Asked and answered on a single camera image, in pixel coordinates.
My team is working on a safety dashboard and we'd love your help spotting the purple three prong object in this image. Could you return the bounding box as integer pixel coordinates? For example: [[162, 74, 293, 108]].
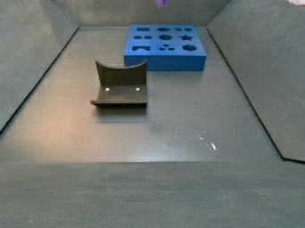
[[154, 0, 170, 7]]

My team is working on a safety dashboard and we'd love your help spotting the blue shape sorter block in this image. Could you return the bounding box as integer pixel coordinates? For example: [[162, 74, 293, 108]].
[[124, 24, 207, 71]]

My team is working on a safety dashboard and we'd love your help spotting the black curved holder bracket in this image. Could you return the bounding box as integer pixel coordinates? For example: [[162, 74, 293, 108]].
[[91, 61, 147, 107]]

